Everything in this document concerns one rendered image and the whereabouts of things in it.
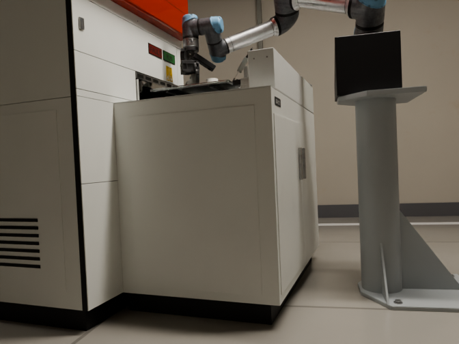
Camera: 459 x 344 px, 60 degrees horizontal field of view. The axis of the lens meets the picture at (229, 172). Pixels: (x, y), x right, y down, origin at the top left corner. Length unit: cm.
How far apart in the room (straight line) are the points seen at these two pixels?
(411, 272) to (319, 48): 265
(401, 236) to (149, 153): 108
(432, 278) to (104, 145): 140
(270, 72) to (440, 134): 280
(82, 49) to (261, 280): 101
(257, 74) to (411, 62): 276
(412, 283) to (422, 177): 224
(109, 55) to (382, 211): 123
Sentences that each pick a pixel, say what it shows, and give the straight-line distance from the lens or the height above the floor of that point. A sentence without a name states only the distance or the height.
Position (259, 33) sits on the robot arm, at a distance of 205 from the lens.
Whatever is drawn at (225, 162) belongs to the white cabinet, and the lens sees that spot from 138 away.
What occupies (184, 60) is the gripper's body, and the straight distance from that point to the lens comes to 191.
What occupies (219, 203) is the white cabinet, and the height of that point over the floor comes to 43.
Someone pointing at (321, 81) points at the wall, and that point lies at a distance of 395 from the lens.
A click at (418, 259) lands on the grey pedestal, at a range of 183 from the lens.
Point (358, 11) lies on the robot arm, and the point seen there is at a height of 117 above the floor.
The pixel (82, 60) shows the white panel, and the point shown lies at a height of 95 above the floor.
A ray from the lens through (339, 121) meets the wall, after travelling 390.
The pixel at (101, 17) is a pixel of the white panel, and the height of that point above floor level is 113.
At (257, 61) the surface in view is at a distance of 144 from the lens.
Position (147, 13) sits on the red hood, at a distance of 186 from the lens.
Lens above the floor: 57
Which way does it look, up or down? 1 degrees down
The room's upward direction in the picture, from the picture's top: 3 degrees counter-clockwise
